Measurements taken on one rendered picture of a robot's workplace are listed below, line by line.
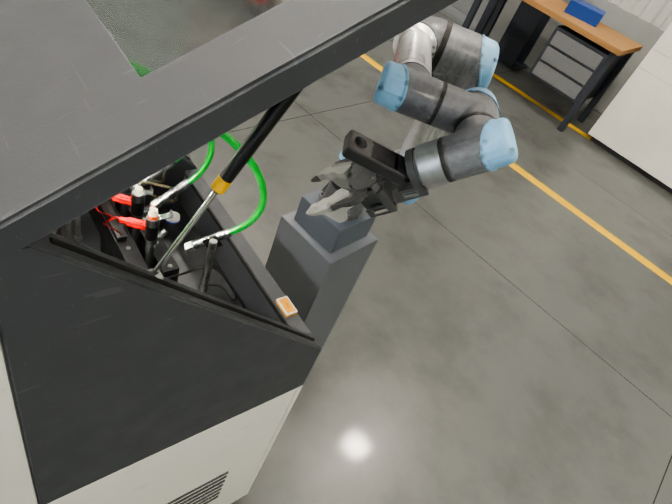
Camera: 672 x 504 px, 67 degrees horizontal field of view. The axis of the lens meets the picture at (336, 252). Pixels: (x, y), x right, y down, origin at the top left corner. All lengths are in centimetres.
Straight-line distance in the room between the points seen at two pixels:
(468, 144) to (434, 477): 168
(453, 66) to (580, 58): 441
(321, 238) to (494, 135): 89
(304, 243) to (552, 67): 444
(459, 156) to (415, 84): 15
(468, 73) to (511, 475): 176
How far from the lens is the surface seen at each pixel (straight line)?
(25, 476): 100
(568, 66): 567
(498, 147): 81
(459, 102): 90
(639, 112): 578
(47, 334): 69
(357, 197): 86
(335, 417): 221
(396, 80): 88
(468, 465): 239
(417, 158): 84
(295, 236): 164
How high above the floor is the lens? 186
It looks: 41 degrees down
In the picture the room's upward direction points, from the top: 24 degrees clockwise
